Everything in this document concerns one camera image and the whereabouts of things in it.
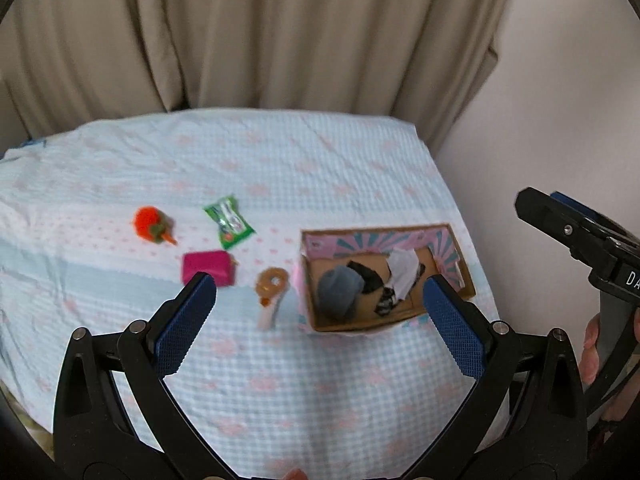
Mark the green snack packet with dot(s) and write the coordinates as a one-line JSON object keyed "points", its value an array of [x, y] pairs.
{"points": [[232, 226]]}

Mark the grey fluffy sock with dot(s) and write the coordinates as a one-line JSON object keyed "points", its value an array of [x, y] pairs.
{"points": [[337, 292]]}

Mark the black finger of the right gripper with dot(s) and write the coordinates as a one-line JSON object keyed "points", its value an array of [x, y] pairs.
{"points": [[582, 237]]}

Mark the small black sock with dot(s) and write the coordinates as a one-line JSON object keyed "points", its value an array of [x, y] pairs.
{"points": [[372, 281]]}

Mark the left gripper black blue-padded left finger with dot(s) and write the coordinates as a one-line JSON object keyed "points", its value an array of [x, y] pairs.
{"points": [[114, 417]]}

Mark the magenta pouch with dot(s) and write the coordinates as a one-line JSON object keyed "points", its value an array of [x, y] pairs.
{"points": [[218, 264]]}

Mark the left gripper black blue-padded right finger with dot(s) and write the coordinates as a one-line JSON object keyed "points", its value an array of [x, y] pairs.
{"points": [[525, 416]]}

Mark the brown donut keychain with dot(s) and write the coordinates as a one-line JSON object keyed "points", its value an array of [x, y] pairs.
{"points": [[270, 287]]}

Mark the pink teal cardboard box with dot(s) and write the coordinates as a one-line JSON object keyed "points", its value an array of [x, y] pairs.
{"points": [[437, 249]]}

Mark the blue checkered bed sheet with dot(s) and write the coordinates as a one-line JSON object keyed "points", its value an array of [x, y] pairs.
{"points": [[339, 407]]}

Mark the beige curtain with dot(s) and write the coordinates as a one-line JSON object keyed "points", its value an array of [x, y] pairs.
{"points": [[68, 62]]}

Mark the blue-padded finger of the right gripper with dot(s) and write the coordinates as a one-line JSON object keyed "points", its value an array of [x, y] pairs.
{"points": [[580, 208]]}

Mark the black white patterned cloth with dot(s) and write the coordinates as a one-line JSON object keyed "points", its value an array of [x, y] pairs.
{"points": [[387, 302]]}

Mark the person's right hand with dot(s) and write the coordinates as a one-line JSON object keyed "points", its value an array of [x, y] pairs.
{"points": [[589, 367]]}

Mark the white grey wiping cloth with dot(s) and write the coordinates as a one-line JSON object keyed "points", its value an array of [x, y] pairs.
{"points": [[405, 270]]}

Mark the orange knitted fruit toy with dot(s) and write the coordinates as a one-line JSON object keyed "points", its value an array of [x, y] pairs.
{"points": [[152, 225]]}

